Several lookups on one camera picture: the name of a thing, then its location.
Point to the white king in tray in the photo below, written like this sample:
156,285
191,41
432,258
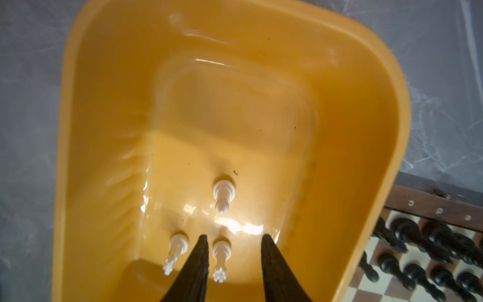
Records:
178,246

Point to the wooden chess board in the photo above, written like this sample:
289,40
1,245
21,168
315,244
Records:
421,201

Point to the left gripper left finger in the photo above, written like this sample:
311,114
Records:
192,282

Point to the white bishop in tray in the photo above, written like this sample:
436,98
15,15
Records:
224,193

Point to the yellow plastic tray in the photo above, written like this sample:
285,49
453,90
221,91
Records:
305,111

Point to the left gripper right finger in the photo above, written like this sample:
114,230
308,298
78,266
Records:
280,284

